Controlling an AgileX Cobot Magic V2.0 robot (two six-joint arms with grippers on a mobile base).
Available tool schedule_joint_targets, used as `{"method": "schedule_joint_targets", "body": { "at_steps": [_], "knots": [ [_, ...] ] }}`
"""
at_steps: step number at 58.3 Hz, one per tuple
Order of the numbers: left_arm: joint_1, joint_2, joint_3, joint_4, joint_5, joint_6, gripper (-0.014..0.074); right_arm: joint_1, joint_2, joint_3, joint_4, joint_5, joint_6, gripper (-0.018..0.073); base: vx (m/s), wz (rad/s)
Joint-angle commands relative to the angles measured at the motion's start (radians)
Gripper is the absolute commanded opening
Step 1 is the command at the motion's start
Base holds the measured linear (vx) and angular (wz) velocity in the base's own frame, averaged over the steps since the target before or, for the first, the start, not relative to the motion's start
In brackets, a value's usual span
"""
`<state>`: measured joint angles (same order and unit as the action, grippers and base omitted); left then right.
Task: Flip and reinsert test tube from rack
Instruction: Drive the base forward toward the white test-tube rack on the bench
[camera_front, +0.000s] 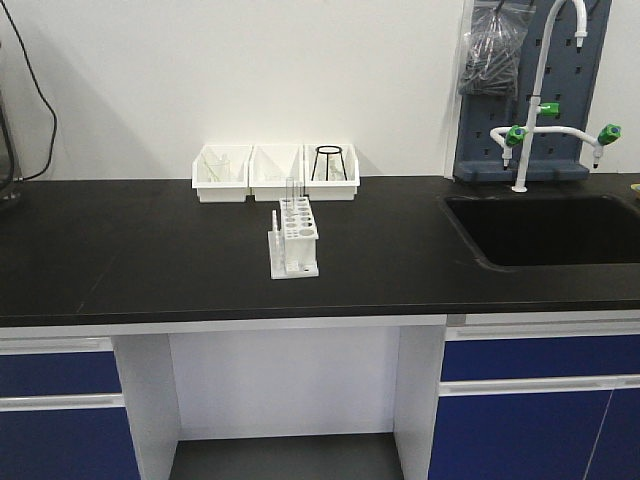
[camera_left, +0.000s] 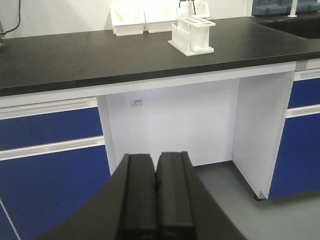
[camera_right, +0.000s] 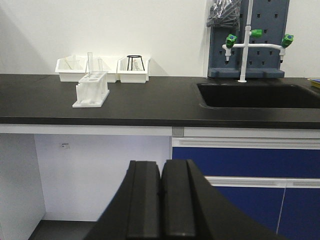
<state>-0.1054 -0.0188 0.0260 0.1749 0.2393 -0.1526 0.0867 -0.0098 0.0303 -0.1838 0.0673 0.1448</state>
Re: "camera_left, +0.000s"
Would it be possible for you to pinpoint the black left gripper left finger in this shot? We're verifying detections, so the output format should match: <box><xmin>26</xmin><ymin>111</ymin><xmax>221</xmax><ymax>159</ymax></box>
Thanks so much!
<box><xmin>38</xmin><ymin>153</ymin><xmax>157</xmax><ymax>240</ymax></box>

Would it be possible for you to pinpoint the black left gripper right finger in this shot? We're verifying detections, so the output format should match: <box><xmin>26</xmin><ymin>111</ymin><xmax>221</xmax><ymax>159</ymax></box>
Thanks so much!
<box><xmin>156</xmin><ymin>151</ymin><xmax>245</xmax><ymax>240</ymax></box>

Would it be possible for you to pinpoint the white test tube rack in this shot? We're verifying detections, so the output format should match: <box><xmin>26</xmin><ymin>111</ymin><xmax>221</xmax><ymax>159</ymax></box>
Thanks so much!
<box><xmin>168</xmin><ymin>16</ymin><xmax>216</xmax><ymax>57</ymax></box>

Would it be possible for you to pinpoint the blue drawer cabinet left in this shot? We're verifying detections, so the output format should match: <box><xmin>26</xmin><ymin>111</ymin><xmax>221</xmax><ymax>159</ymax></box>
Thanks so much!
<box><xmin>0</xmin><ymin>97</ymin><xmax>110</xmax><ymax>240</ymax></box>

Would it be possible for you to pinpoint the blue drawer cabinet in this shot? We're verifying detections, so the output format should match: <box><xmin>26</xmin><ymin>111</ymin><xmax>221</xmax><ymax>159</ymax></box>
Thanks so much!
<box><xmin>0</xmin><ymin>97</ymin><xmax>110</xmax><ymax>240</ymax></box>
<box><xmin>268</xmin><ymin>69</ymin><xmax>320</xmax><ymax>199</ymax></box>

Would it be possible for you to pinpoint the blue drawer cabinet right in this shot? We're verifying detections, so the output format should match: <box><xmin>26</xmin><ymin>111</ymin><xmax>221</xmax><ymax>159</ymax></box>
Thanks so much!
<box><xmin>268</xmin><ymin>69</ymin><xmax>320</xmax><ymax>199</ymax></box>

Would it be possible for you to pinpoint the left white storage bin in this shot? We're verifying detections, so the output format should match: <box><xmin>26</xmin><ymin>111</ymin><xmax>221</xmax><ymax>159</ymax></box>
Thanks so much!
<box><xmin>110</xmin><ymin>4</ymin><xmax>146</xmax><ymax>37</ymax></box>

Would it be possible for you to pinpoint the middle white storage bin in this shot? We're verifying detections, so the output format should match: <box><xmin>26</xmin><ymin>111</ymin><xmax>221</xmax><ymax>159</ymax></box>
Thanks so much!
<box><xmin>144</xmin><ymin>3</ymin><xmax>178</xmax><ymax>34</ymax></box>

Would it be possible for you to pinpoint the blue-grey plastic tray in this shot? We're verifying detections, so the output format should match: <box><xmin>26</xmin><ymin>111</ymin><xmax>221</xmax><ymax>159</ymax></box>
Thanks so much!
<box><xmin>251</xmin><ymin>0</ymin><xmax>320</xmax><ymax>16</ymax></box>

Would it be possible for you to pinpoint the black lab sink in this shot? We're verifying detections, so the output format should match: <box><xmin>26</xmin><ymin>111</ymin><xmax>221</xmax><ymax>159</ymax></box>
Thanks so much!
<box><xmin>259</xmin><ymin>17</ymin><xmax>320</xmax><ymax>39</ymax></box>

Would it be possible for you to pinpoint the white faucet pipe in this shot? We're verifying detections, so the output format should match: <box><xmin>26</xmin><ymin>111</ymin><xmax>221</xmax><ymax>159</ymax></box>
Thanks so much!
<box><xmin>288</xmin><ymin>0</ymin><xmax>298</xmax><ymax>18</ymax></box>

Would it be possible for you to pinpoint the black wire tripod stand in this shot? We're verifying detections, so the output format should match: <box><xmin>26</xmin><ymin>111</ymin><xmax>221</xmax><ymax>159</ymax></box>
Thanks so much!
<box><xmin>178</xmin><ymin>0</ymin><xmax>196</xmax><ymax>18</ymax></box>

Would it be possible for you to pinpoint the black cable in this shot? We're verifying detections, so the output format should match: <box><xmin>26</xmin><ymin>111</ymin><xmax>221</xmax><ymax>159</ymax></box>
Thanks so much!
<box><xmin>0</xmin><ymin>0</ymin><xmax>22</xmax><ymax>35</ymax></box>

